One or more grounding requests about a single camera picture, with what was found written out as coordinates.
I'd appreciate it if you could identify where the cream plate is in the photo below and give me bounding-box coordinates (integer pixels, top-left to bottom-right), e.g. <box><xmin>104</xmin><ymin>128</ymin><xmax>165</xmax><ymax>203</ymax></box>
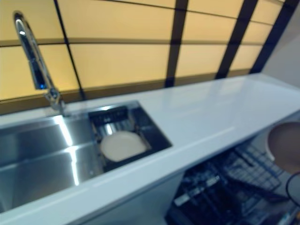
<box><xmin>100</xmin><ymin>131</ymin><xmax>146</xmax><ymax>162</ymax></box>

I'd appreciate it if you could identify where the beige bowl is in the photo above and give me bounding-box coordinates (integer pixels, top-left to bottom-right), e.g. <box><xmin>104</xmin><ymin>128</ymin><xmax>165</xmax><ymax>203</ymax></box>
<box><xmin>266</xmin><ymin>121</ymin><xmax>300</xmax><ymax>175</ymax></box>

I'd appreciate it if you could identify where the black sink drying rack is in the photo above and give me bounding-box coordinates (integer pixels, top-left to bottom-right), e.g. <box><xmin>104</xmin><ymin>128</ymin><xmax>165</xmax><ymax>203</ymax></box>
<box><xmin>88</xmin><ymin>105</ymin><xmax>153</xmax><ymax>165</ymax></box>

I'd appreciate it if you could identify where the stainless steel sink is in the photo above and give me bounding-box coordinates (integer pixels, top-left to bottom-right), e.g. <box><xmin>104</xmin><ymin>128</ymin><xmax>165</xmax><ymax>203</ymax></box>
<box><xmin>0</xmin><ymin>100</ymin><xmax>173</xmax><ymax>213</ymax></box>

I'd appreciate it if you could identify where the chrome kitchen faucet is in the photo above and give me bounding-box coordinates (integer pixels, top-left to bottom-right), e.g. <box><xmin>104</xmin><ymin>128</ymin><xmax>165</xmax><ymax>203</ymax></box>
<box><xmin>13</xmin><ymin>10</ymin><xmax>68</xmax><ymax>117</ymax></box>

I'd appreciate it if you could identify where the black wire dishwasher lower rack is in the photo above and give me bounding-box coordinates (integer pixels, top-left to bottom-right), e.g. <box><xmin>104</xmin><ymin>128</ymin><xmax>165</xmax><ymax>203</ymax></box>
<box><xmin>173</xmin><ymin>164</ymin><xmax>291</xmax><ymax>225</ymax></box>

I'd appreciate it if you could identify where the black wire dishwasher rack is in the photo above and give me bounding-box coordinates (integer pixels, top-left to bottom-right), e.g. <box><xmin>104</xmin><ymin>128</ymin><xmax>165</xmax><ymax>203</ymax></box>
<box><xmin>222</xmin><ymin>144</ymin><xmax>285</xmax><ymax>190</ymax></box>
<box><xmin>173</xmin><ymin>164</ymin><xmax>291</xmax><ymax>225</ymax></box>

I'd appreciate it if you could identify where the black wire dishwasher upper rack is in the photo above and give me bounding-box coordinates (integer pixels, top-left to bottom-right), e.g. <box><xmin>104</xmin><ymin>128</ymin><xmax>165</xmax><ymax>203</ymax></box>
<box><xmin>222</xmin><ymin>144</ymin><xmax>285</xmax><ymax>190</ymax></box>

